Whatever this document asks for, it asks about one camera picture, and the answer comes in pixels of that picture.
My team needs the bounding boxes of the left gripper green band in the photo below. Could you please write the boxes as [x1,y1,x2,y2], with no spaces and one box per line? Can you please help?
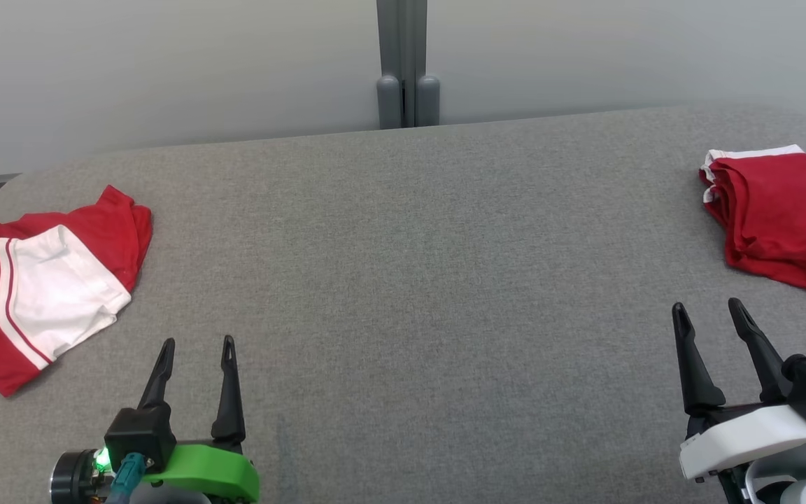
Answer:
[138,335,262,504]

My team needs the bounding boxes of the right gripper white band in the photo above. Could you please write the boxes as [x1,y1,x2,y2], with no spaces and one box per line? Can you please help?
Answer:
[671,297,806,485]

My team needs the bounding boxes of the teal plug black cable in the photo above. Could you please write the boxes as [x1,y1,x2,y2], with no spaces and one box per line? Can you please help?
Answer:
[104,452,147,504]

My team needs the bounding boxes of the grey partition post with feet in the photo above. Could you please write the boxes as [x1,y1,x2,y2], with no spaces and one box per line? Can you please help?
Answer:
[375,0,441,131]

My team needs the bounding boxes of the red shorts with white trim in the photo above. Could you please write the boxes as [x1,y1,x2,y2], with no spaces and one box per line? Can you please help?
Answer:
[698,144,806,292]

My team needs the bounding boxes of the red and white basketball jersey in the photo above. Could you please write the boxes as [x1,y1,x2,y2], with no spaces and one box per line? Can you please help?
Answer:
[0,185,154,398]

